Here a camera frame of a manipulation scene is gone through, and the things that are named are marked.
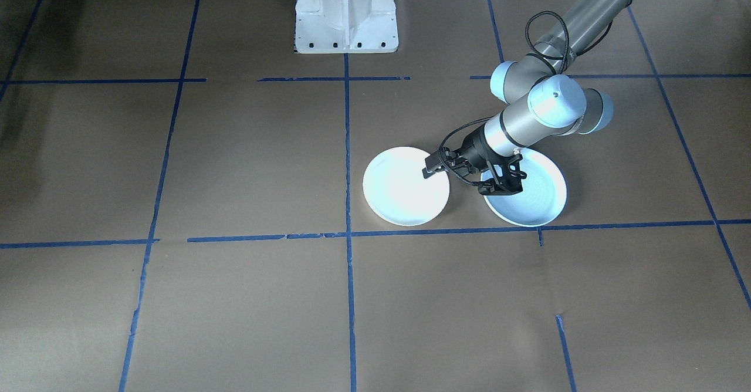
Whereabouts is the white plastic plate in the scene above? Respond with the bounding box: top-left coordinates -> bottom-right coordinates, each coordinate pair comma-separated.
362,146 -> 452,227

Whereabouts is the light blue plastic plate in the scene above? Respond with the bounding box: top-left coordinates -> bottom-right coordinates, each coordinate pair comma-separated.
484,192 -> 567,228
481,147 -> 569,226

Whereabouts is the white column stand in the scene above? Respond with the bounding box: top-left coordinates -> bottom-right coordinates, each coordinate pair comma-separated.
293,0 -> 400,55

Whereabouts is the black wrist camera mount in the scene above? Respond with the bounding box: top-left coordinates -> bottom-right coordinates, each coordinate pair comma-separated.
476,151 -> 528,197

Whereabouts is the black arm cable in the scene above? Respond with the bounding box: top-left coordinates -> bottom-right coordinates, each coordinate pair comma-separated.
437,11 -> 573,188

